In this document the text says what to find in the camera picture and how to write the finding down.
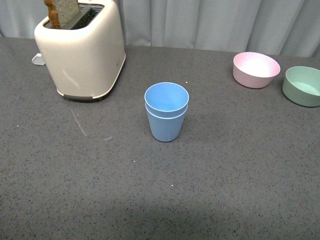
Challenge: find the pink plastic bowl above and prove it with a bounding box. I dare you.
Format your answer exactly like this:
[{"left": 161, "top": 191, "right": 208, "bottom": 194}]
[{"left": 233, "top": 52, "right": 281, "bottom": 89}]

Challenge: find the white power plug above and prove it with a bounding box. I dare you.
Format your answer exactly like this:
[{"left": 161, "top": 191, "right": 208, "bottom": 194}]
[{"left": 31, "top": 53, "right": 46, "bottom": 66}]

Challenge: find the toasted bread slice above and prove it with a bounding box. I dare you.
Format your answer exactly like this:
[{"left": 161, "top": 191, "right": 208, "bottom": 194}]
[{"left": 43, "top": 0, "right": 80, "bottom": 29}]

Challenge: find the cream white toaster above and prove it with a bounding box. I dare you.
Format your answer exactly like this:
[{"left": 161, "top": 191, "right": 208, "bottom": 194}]
[{"left": 34, "top": 0, "right": 126, "bottom": 100}]

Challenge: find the grey curtain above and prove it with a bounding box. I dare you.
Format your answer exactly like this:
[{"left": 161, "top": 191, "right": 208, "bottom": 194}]
[{"left": 0, "top": 0, "right": 320, "bottom": 58}]

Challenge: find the light blue plastic cup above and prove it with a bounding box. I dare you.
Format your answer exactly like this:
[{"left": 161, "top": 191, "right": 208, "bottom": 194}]
[{"left": 144, "top": 82, "right": 190, "bottom": 118}]

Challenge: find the green plastic bowl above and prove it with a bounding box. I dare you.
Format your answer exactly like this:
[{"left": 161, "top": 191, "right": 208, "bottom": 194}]
[{"left": 282, "top": 66, "right": 320, "bottom": 107}]

